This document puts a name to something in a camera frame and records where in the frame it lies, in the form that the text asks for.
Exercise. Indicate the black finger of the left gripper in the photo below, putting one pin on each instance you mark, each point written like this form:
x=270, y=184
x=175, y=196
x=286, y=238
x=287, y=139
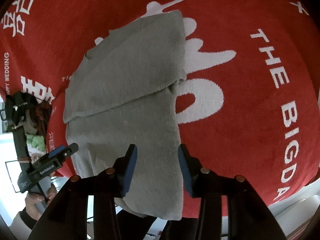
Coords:
x=56, y=151
x=70, y=149

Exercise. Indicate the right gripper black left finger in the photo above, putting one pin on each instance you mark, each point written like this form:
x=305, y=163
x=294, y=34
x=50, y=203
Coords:
x=66, y=216

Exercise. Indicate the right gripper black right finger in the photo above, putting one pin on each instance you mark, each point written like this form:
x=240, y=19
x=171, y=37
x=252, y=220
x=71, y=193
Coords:
x=248, y=217

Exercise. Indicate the grey knit sweater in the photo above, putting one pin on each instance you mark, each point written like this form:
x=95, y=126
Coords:
x=123, y=93

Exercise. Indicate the person's left hand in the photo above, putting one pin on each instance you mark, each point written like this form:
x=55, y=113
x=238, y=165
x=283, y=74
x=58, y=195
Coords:
x=32, y=199

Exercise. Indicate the red blanket with white lettering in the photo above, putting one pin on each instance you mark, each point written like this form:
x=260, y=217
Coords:
x=263, y=54

